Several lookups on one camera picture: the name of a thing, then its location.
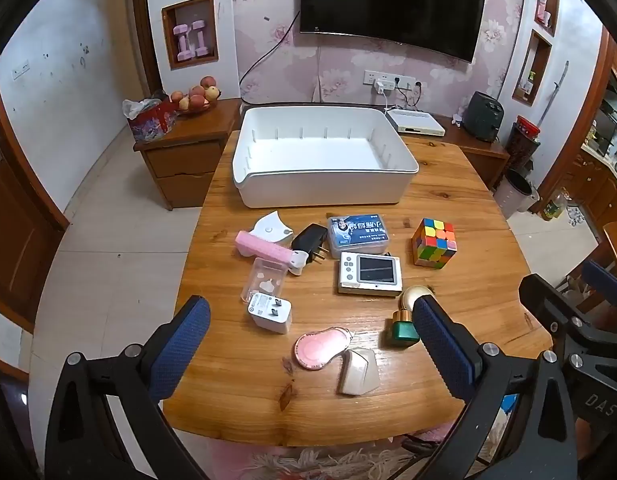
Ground bowl of apples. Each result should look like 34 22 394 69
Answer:
169 75 222 112

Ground clear plastic box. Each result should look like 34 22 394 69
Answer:
240 257 287 304

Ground grey trash bin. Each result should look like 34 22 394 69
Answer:
493 168 539 214

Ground black power adapter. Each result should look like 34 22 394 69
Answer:
290 223 329 265

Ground pink dumbbell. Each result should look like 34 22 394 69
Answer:
173 24 194 60
190 20 212 56

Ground colourful puzzle cube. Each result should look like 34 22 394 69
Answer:
411 217 458 267

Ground white plug charger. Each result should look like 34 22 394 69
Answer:
246 290 293 335

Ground wooden kitchen cabinets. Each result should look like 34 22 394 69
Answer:
582 40 617 222

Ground wooden television cabinet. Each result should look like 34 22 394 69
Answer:
133 97 512 211

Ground black wall television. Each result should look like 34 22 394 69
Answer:
300 0 488 63

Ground black power cable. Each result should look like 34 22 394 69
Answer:
394 79 425 109

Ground wooden door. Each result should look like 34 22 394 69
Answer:
0 74 70 332

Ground white set-top box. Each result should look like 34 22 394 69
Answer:
385 107 447 138

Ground small beige box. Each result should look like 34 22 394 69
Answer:
336 347 380 395

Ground pink oval compact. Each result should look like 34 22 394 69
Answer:
294 326 357 372

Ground shaggy rug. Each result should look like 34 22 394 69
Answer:
248 439 440 480

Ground pink and white stick device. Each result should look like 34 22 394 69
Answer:
235 230 309 277

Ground white device with screen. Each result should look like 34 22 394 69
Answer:
336 251 404 297

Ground white wall outlet strip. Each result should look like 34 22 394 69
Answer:
363 70 424 92

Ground green bottle with gold cap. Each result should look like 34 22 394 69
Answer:
386 285 437 347

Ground blue label plastic box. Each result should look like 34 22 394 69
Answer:
327 213 393 260

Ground dark jar with red lid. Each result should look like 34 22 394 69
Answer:
504 114 542 174

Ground red printed bag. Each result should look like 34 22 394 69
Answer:
122 98 182 144

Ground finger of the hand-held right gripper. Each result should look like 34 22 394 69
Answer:
518 273 590 342
581 259 617 312

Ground white wedge-shaped device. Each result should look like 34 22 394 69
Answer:
252 212 294 247

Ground white plastic storage bin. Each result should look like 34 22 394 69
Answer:
232 106 420 209

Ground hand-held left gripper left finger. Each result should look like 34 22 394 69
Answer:
45 295 212 480

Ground black television cable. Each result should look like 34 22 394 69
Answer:
239 9 301 102

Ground long grey stick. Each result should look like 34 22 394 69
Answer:
537 59 569 126

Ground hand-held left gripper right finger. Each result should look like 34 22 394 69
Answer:
411 293 580 480

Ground yellow oil bottle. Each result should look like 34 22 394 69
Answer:
540 189 564 221

